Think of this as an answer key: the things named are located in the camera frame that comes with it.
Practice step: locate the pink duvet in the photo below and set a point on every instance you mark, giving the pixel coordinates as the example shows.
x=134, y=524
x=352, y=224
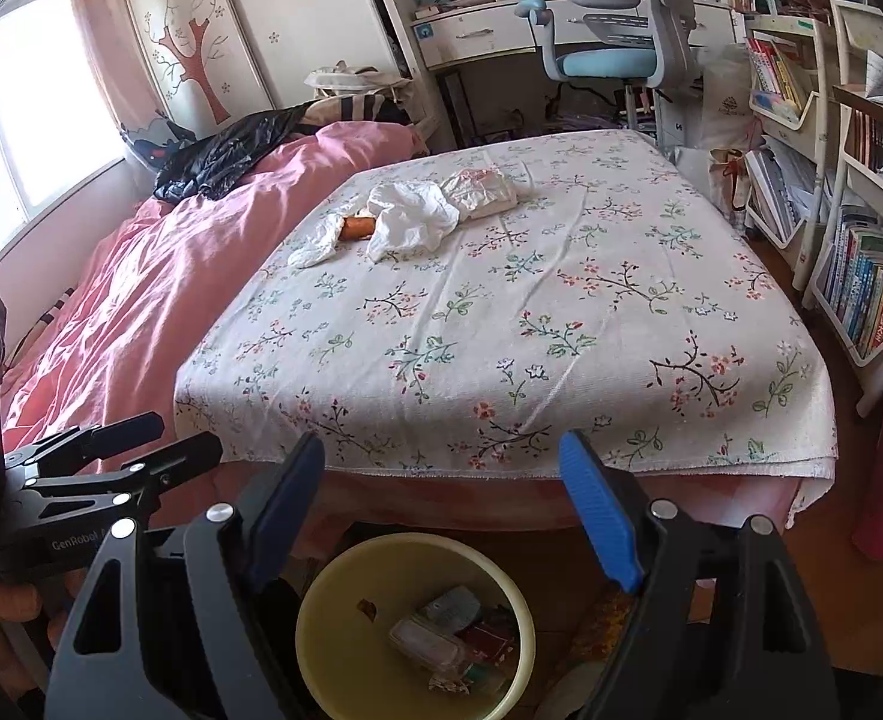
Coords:
x=148, y=277

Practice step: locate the red packet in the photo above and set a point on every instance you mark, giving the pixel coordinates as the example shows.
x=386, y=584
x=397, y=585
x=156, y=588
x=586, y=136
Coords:
x=490, y=634

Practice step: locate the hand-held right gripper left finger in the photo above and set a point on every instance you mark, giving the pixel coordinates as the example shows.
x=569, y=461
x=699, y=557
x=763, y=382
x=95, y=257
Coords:
x=283, y=510

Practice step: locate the floral tablecloth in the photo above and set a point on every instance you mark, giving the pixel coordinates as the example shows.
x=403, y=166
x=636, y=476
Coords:
x=524, y=300

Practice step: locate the beige gift bag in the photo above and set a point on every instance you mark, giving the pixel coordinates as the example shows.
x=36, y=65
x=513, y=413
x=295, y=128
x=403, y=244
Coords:
x=730, y=187

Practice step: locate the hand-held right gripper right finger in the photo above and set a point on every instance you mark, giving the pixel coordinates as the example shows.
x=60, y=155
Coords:
x=599, y=510

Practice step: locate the yellow trash bin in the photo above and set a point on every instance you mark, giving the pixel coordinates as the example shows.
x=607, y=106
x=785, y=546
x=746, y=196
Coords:
x=336, y=600

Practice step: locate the window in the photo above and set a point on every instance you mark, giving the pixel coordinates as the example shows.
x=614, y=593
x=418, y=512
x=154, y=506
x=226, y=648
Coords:
x=36, y=112

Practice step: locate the grey blue desk chair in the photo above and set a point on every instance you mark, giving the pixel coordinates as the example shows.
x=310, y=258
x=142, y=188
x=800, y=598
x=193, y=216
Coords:
x=606, y=64

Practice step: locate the pink curtain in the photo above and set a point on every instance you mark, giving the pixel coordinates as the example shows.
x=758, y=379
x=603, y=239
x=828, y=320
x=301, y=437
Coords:
x=100, y=30

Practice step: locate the red white snack bag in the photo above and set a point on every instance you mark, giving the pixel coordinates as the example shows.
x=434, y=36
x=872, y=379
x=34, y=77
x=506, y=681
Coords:
x=479, y=191

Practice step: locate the orange carrot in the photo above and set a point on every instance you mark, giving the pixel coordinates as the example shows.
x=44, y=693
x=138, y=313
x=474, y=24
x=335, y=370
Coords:
x=359, y=228

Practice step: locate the white tissue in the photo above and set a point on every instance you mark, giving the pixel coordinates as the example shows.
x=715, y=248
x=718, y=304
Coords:
x=411, y=221

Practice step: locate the black jacket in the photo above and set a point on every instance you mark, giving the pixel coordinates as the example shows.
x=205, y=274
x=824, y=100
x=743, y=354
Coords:
x=223, y=154

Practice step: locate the white desk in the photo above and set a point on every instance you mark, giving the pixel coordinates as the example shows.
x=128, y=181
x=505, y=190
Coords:
x=479, y=11

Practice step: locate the white paper bag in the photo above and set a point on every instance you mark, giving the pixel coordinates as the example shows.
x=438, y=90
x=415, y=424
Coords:
x=726, y=101

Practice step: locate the white desk drawer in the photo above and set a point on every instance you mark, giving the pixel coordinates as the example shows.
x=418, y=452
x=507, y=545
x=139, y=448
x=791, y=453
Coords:
x=715, y=22
x=471, y=37

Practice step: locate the striped pillow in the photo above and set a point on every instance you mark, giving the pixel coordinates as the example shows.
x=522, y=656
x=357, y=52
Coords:
x=351, y=106

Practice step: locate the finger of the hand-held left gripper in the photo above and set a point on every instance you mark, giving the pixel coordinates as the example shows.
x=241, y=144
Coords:
x=186, y=454
x=122, y=431

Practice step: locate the white wardrobe with tree decal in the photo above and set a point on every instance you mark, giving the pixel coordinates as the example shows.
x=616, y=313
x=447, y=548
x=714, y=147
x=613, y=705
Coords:
x=291, y=15

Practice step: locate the white book rack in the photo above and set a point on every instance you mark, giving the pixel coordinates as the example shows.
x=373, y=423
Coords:
x=816, y=127
x=839, y=187

